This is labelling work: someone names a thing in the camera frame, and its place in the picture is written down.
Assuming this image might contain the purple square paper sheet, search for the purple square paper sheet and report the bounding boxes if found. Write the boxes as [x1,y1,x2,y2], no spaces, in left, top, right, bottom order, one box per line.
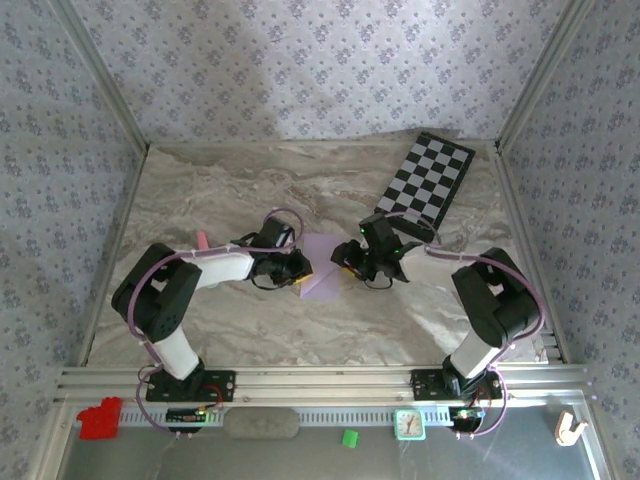
[299,232,342,301]

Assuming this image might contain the teal square clock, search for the teal square clock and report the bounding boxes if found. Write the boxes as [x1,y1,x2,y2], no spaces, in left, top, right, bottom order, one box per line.
[394,408,427,442]

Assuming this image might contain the black and grey chessboard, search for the black and grey chessboard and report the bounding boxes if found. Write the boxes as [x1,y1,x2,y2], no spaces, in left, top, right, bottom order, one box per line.
[373,130,477,245]

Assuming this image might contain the grey oval pad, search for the grey oval pad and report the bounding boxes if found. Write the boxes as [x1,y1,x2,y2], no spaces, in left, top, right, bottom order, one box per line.
[223,407,301,440]

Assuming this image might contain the red toy block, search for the red toy block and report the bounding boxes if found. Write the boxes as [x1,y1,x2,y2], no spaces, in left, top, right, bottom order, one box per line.
[76,396,124,441]

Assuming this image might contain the wooden hook piece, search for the wooden hook piece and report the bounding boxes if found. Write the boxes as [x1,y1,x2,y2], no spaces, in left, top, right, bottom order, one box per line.
[555,409,589,447]

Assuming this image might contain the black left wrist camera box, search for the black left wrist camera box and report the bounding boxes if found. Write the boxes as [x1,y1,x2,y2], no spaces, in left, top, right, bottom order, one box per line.
[234,217,297,251]

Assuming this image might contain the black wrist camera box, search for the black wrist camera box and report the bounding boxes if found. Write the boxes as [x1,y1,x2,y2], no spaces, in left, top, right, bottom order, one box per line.
[234,217,297,251]
[359,212,424,256]

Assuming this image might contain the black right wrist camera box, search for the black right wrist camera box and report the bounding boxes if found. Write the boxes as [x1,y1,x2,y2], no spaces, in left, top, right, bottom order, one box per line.
[359,212,424,256]

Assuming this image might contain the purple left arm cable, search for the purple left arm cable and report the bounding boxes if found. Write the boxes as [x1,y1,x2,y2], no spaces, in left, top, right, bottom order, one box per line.
[127,207,306,440]

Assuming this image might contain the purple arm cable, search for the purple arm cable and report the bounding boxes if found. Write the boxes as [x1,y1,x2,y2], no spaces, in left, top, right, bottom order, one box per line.
[127,207,306,440]
[387,209,547,440]

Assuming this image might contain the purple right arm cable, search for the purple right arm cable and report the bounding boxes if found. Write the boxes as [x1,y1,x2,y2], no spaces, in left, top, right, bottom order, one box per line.
[387,209,547,440]

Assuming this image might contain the aluminium mounting rail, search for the aluminium mounting rail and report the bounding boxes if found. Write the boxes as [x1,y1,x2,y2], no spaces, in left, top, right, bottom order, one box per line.
[54,364,594,401]

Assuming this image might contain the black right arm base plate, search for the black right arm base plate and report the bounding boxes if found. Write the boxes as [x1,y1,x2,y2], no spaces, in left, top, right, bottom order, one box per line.
[409,368,504,401]

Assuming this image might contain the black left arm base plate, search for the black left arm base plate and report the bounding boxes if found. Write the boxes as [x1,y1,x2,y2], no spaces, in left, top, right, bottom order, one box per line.
[144,369,237,403]

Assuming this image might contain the grey slotted cable duct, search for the grey slotted cable duct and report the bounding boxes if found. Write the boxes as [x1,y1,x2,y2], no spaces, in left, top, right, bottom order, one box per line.
[119,407,451,426]

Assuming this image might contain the aluminium side rail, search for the aluminium side rail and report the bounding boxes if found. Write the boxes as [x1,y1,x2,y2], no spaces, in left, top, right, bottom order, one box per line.
[79,147,151,366]
[492,147,566,364]

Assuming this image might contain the aluminium frame post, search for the aluminium frame post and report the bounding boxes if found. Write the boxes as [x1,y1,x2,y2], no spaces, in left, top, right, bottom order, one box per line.
[52,0,151,151]
[494,0,596,151]

